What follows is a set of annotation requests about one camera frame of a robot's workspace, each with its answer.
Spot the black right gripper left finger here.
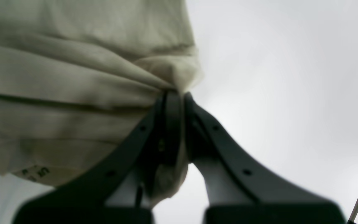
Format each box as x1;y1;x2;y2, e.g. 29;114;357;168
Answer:
13;91;181;224

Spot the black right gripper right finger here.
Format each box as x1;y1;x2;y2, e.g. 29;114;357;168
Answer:
184;93;346;224

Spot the beige t-shirt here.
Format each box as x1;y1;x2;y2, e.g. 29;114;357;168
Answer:
0;0;202;187

